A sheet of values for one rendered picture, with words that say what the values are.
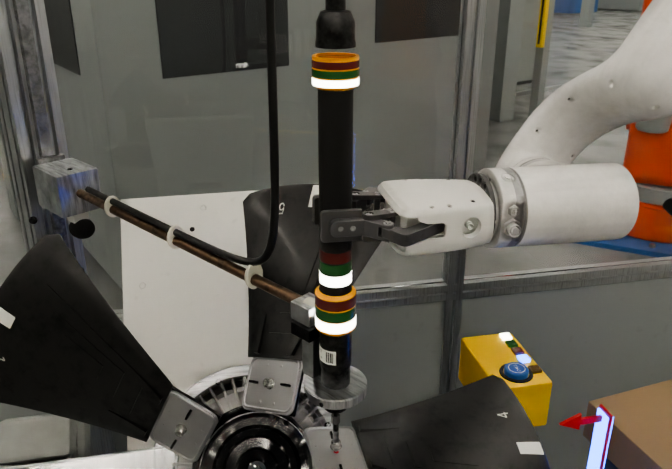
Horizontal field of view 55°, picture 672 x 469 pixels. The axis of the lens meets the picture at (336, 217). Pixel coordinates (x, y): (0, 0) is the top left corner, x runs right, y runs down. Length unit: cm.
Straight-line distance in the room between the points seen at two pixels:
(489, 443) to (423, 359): 83
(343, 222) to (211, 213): 48
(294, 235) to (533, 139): 31
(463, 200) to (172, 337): 55
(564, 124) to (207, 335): 60
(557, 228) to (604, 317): 115
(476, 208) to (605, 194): 14
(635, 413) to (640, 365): 73
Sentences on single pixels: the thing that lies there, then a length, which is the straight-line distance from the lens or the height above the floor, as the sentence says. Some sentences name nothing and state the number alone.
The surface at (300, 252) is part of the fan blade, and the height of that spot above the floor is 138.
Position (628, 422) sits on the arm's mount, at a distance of 124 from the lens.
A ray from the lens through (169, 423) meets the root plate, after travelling 81.
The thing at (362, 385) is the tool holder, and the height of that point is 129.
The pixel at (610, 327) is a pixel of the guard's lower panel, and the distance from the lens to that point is 186.
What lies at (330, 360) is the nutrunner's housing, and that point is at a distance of 71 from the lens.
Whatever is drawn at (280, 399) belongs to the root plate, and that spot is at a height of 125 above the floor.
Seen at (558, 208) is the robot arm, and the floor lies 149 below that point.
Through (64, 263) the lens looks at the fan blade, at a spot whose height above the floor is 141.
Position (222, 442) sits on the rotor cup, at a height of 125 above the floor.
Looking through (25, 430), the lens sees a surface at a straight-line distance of 97.
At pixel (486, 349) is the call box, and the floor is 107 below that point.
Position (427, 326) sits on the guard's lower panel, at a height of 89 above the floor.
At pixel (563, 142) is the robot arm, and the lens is 80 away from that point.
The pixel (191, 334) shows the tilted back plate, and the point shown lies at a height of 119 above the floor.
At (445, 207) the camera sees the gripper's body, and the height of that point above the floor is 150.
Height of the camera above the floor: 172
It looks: 22 degrees down
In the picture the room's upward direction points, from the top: straight up
